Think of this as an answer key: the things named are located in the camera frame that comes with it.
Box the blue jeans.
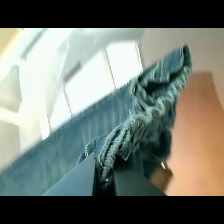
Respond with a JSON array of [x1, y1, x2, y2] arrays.
[[0, 43, 194, 197]]

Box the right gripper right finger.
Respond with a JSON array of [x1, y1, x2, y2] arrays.
[[113, 165, 167, 197]]

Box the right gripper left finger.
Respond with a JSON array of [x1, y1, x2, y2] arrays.
[[42, 153, 98, 197]]

